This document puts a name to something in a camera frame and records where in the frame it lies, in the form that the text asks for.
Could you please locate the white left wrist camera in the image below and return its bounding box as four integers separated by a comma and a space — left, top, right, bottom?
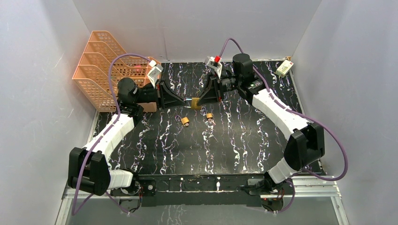
147, 60, 163, 88

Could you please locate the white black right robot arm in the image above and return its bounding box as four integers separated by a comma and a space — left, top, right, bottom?
197, 53, 325, 194

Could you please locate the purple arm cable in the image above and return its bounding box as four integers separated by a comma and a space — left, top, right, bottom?
219, 37, 349, 215
71, 53, 154, 217

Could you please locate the orange plastic file rack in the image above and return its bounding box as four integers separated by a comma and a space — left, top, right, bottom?
72, 30, 154, 113

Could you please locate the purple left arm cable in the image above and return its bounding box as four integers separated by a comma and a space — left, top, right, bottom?
71, 53, 154, 217

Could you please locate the large brass padlock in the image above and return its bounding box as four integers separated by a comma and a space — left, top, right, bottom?
185, 97, 207, 115

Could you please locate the white green small box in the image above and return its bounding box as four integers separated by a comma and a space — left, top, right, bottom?
275, 60, 294, 77

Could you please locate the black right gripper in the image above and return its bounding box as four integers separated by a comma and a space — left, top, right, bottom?
194, 72, 240, 106

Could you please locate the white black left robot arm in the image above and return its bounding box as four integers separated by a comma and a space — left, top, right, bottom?
68, 77, 186, 195

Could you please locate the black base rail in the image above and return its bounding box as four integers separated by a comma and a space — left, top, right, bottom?
108, 173, 296, 208

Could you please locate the small brass padlock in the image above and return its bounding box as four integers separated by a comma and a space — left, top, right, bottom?
175, 115, 190, 127
206, 113, 215, 125

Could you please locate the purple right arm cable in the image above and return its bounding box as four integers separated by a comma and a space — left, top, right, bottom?
219, 37, 349, 215

